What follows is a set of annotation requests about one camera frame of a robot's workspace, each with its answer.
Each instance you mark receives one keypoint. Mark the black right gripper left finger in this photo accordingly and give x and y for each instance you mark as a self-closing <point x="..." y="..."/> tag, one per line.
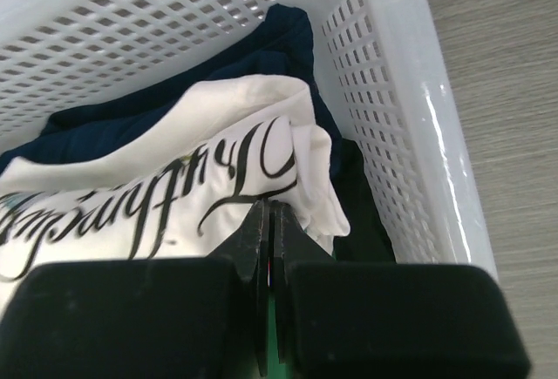
<point x="196" y="317"/>

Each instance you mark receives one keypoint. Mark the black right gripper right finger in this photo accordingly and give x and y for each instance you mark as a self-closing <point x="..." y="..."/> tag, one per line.
<point x="437" y="321"/>

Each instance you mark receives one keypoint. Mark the white t shirt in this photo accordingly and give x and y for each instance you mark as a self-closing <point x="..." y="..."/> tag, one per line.
<point x="181" y="188"/>

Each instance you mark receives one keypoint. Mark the white plastic basket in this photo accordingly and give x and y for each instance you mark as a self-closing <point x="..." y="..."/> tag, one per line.
<point x="378" y="67"/>

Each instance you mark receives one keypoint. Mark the rolled green t shirt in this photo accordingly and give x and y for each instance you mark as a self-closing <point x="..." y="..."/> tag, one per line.
<point x="362" y="213"/>

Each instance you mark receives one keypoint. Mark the rolled navy t shirt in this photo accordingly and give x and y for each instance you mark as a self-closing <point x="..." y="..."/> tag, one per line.
<point x="281" y="45"/>

